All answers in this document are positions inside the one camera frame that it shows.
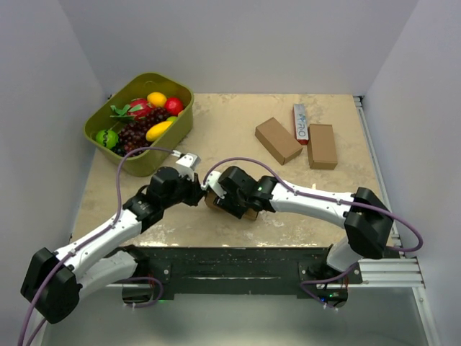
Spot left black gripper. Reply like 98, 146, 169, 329
162, 170, 208, 210

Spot brown cardboard box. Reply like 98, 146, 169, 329
205, 191, 259, 221

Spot green plastic basket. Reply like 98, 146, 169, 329
84, 72, 194, 177

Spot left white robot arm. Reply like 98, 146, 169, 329
20, 167, 205, 324

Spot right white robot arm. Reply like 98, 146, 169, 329
204, 166, 393, 283

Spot closed brown box middle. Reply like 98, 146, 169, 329
255, 117, 303, 165

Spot closed brown box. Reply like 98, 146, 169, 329
255, 117, 303, 165
307, 124, 338, 170

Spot closed brown box right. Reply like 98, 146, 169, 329
307, 124, 338, 170

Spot toothpaste box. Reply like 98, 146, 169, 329
293, 104, 309, 145

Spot yellow toy mango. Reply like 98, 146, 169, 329
146, 121, 174, 142

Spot dark red toy grapes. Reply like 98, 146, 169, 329
112, 122, 151, 156

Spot purple toy grapes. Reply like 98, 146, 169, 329
140, 107, 171, 131

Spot green toy watermelon ball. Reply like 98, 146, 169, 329
95, 129, 119, 150

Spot red toy apple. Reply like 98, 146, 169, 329
164, 97, 184, 116

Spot pink toy dragon fruit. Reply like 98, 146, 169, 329
127, 98, 155, 121

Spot yellow toy lemon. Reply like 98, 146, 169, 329
146, 92, 167, 107

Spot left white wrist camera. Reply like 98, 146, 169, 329
175, 153, 201, 180

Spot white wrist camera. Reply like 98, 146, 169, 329
202, 171, 226, 198
175, 153, 201, 180

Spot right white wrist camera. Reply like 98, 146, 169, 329
202, 171, 226, 198

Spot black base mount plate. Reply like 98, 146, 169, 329
122, 245, 362, 308

